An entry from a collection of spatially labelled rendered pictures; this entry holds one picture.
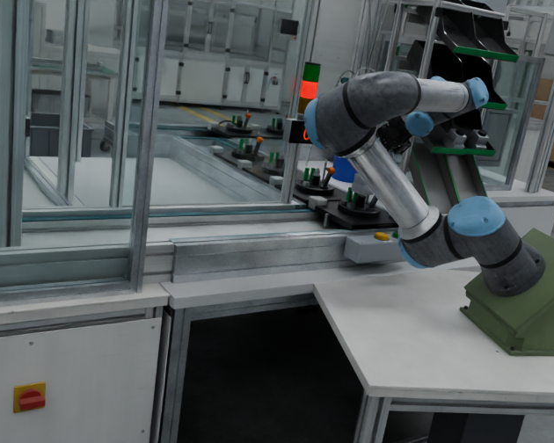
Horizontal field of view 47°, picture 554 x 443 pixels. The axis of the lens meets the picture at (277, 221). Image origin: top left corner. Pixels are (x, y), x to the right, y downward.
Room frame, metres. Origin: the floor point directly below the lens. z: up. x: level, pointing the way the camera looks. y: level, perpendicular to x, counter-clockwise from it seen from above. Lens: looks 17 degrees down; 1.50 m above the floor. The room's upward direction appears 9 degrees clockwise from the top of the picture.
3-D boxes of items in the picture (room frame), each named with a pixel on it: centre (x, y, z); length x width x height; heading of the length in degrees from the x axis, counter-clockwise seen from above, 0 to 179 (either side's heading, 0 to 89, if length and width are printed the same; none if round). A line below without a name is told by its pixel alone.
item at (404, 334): (1.57, -0.60, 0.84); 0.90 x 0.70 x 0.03; 102
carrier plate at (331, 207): (2.04, -0.26, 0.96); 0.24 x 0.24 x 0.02; 34
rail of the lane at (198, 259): (1.75, -0.12, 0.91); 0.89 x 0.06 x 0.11; 124
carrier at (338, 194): (2.25, -0.11, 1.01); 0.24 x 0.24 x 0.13; 34
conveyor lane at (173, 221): (1.89, 0.00, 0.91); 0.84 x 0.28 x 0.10; 124
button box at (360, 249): (1.81, -0.31, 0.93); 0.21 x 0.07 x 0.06; 124
